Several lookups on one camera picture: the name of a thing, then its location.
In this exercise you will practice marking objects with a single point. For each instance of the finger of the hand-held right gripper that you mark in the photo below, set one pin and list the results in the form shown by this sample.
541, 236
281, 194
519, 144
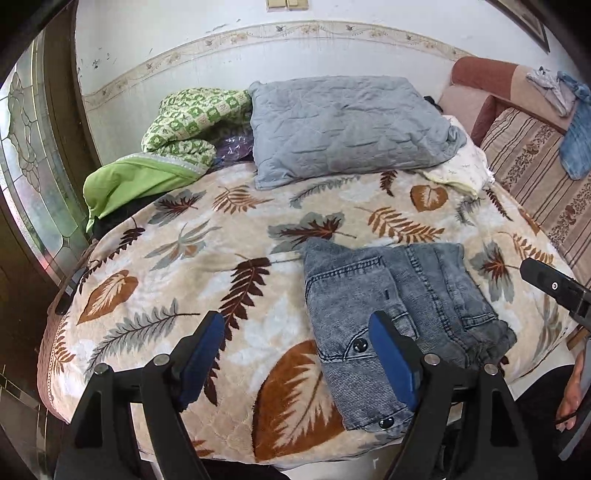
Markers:
547, 279

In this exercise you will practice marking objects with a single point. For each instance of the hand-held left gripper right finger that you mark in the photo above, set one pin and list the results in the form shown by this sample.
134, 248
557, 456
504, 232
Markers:
392, 360

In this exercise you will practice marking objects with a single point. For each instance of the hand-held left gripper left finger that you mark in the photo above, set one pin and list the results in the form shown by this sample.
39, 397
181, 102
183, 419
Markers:
203, 355

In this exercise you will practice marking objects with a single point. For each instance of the grey washed denim pants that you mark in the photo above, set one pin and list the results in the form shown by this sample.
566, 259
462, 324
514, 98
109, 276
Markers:
351, 295

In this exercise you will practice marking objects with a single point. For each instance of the leaf print blanket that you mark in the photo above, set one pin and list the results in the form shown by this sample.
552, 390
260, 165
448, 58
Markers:
184, 277

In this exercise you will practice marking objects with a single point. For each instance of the person's foot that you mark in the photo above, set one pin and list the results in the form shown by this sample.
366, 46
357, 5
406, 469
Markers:
575, 392

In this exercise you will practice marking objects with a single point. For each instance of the striped floral cushion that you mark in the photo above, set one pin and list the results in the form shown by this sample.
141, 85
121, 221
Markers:
526, 161

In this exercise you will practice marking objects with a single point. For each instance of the white printed cloth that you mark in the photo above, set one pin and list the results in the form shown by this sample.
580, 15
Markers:
461, 170

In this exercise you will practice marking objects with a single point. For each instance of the blue denim cloth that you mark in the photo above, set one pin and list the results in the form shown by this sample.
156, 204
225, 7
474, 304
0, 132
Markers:
575, 143

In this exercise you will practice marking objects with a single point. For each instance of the plain green cloth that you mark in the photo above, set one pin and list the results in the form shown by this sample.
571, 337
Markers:
129, 180

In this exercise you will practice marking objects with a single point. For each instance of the purple plastic bag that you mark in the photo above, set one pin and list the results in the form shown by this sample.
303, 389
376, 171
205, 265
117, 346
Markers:
235, 148

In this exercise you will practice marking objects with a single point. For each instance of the small black object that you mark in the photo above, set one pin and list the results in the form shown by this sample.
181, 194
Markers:
431, 102

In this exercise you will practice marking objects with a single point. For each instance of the pink brown sofa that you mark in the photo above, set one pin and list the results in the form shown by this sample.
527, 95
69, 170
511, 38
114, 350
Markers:
480, 78

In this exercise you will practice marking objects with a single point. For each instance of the grey quilted pillow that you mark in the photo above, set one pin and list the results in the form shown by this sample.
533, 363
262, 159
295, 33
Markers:
341, 129

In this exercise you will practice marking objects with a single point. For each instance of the leaded glass door panel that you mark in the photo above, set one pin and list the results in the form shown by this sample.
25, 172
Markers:
32, 152

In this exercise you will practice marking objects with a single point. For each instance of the brown wooden door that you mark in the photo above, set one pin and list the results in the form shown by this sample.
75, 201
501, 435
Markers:
60, 92

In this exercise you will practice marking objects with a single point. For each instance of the beige light switch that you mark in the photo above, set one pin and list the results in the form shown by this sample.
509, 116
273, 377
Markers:
276, 4
297, 4

